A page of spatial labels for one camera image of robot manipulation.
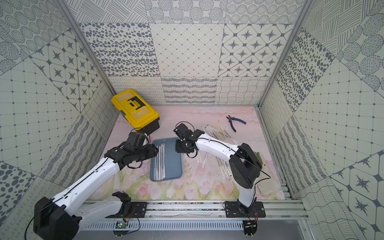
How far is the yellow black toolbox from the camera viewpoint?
0.92 m

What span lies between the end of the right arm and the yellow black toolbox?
0.94 ft

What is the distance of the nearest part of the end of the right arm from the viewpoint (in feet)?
2.05
